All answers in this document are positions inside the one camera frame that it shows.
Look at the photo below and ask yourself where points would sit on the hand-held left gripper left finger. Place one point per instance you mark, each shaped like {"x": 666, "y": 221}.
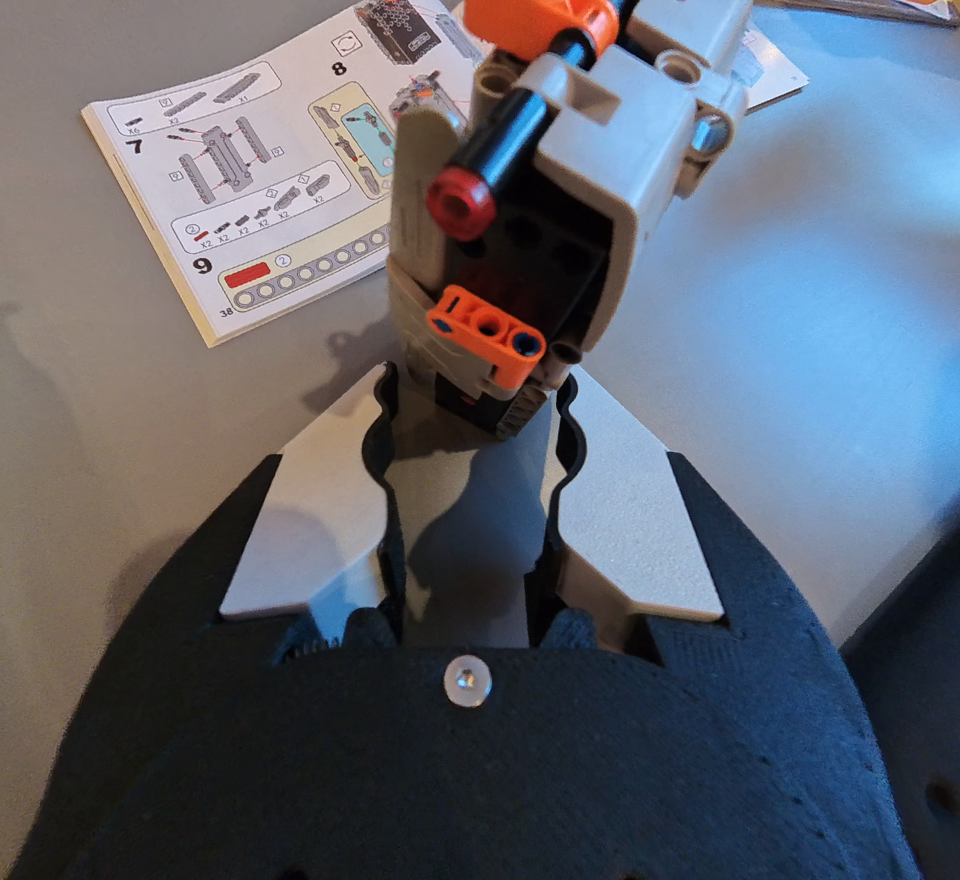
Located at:
{"x": 315, "y": 527}

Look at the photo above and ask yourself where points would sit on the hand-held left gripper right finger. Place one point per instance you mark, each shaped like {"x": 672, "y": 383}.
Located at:
{"x": 637, "y": 527}

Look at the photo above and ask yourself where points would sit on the open white instruction booklet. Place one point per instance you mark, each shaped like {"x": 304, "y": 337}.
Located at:
{"x": 247, "y": 145}

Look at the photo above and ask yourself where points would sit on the grey brick robot assembly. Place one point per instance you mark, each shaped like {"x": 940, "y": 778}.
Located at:
{"x": 585, "y": 167}

